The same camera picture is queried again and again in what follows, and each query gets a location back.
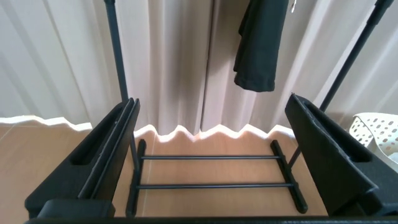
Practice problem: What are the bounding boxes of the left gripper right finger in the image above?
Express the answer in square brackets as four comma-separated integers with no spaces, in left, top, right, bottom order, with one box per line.
[284,93,398,217]

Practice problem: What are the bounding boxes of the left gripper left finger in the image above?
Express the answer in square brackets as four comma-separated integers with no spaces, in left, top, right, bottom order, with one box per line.
[24,97,141,219]

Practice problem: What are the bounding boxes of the black shorts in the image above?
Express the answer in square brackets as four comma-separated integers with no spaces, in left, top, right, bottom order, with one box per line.
[233,0,297,93]

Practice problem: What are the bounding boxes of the white laundry basket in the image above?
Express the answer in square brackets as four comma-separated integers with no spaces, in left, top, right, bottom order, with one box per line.
[348,111,398,174]

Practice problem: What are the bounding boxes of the black clothes rack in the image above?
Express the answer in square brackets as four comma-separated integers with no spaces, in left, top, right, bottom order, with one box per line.
[103,0,396,218]

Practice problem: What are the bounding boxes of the beige curtain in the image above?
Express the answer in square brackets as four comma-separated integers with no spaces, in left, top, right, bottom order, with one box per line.
[0,0,398,138]

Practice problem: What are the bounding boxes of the grey curtain wand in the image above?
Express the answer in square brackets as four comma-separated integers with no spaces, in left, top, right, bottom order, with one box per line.
[200,0,216,132]

